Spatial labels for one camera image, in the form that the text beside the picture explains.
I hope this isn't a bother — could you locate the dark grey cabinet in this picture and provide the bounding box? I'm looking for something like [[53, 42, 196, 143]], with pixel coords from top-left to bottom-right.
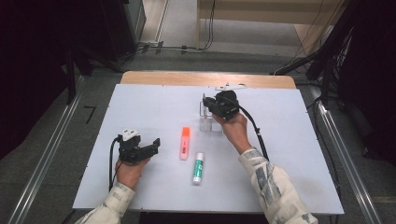
[[120, 0, 148, 53]]

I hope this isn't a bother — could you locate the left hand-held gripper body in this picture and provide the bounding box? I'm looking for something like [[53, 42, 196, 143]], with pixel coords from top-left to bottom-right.
[[117, 128, 148, 165]]

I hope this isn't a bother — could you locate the person's right hand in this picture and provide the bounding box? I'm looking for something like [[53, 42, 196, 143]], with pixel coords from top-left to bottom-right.
[[212, 112, 253, 155]]

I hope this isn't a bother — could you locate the light wooden bench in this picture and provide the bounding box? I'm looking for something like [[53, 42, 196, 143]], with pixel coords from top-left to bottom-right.
[[195, 0, 347, 51]]

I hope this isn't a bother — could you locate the dark curtain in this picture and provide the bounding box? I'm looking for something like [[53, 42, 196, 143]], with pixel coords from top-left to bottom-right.
[[0, 0, 127, 161], [337, 0, 396, 167]]

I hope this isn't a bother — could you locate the black stand with cables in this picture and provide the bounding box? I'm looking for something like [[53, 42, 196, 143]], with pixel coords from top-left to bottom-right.
[[270, 0, 358, 108]]

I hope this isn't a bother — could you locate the floor power strip with cables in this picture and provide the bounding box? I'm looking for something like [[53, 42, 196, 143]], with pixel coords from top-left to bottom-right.
[[135, 39, 202, 56]]

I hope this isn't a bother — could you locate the metal floor rail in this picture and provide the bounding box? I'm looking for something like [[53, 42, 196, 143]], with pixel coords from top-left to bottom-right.
[[7, 76, 86, 224], [313, 98, 385, 224]]

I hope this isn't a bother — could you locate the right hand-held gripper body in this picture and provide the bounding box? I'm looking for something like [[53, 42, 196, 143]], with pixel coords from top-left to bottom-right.
[[207, 81, 248, 121]]

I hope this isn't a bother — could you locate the green glue stick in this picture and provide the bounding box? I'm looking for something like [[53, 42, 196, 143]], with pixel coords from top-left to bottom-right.
[[191, 151, 205, 186]]

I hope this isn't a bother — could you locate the black tripod stand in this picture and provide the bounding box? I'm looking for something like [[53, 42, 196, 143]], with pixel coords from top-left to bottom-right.
[[64, 43, 124, 105]]

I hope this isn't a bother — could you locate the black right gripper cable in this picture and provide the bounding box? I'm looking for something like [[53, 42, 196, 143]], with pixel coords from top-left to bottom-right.
[[236, 104, 271, 162]]

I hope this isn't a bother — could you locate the orange highlighter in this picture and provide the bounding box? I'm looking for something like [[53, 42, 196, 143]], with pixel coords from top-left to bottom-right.
[[179, 126, 191, 161]]

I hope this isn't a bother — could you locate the clear plastic pen holder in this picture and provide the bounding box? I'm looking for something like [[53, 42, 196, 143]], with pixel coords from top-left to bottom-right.
[[198, 100, 226, 133]]

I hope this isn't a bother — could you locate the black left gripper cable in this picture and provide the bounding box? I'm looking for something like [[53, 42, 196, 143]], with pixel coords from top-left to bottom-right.
[[107, 135, 121, 192]]

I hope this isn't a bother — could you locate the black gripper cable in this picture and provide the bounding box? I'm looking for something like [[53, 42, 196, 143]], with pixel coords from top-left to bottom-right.
[[236, 104, 271, 162], [107, 135, 121, 192]]

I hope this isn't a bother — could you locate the person's left hand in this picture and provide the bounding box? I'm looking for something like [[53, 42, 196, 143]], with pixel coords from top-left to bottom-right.
[[115, 156, 151, 191]]

